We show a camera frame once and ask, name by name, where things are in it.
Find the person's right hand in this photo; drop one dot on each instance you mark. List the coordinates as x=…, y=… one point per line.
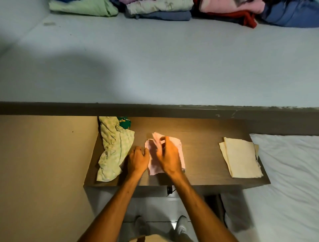
x=170, y=159

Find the person's left hand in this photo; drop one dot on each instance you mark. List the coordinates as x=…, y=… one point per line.
x=138, y=162

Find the pink garment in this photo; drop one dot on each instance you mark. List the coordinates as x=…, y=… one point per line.
x=154, y=170

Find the green checkered baby pants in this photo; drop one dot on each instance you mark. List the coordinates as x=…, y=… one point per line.
x=112, y=149

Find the green cartoon print garment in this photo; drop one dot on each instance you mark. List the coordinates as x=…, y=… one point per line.
x=125, y=123

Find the cream yellow garment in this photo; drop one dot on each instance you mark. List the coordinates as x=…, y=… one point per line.
x=241, y=159

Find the stack of clothes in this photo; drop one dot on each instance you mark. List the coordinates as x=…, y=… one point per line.
x=162, y=10

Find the person's right forearm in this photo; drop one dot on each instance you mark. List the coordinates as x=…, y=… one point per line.
x=202, y=212

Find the person's left forearm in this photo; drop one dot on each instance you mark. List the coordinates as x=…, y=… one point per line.
x=112, y=212

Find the person's left shoe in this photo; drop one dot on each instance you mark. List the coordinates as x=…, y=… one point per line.
x=141, y=225

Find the dark cabinet knob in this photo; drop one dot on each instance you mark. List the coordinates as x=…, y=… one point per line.
x=169, y=190

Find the brown wooden bedside cabinet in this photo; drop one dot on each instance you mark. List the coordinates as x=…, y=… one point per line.
x=204, y=154

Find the white bed sheet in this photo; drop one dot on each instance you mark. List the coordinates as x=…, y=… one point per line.
x=286, y=187

